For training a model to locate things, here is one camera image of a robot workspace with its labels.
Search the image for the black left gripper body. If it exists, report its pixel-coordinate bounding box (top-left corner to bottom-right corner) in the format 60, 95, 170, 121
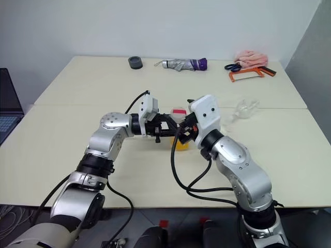
144, 115, 169, 144

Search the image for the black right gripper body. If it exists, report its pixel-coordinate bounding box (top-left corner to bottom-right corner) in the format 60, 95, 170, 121
177, 113, 199, 145

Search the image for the clear bottle with orange drink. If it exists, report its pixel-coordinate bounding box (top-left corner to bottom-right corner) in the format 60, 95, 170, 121
169, 106, 192, 152

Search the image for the clear wine glass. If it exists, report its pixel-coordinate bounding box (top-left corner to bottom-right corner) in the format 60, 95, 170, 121
221, 99, 261, 133

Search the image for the folded silver purple umbrella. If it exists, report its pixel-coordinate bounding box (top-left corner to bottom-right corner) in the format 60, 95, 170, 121
154, 58, 208, 71

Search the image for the orange hacksaw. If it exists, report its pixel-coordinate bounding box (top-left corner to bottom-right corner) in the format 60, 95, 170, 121
229, 66, 277, 83

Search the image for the black round tape roll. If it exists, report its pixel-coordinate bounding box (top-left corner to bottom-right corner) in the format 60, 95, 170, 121
128, 56, 143, 70

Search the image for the pink towel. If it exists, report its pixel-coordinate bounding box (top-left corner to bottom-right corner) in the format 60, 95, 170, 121
234, 50, 269, 68

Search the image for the dark rounded shape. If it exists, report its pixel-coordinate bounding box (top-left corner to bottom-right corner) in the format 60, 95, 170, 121
133, 225, 169, 248
202, 219, 244, 248

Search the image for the small black metal device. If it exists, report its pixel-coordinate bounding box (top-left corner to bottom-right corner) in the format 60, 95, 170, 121
101, 237, 129, 248

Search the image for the dark laptop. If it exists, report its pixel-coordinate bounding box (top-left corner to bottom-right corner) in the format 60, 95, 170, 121
0, 68, 24, 147

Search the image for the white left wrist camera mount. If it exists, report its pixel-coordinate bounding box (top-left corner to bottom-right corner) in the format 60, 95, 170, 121
138, 94, 159, 135

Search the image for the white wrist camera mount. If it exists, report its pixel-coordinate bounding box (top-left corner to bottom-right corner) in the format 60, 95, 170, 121
190, 95, 222, 150
138, 94, 159, 135

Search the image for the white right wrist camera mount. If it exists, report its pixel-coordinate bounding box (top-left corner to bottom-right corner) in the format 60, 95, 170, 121
190, 95, 222, 150

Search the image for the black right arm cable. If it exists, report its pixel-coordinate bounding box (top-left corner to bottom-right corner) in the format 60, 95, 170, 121
170, 128, 285, 209

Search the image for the white floor cable bundle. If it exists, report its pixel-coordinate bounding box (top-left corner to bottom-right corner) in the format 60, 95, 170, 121
0, 205, 34, 233

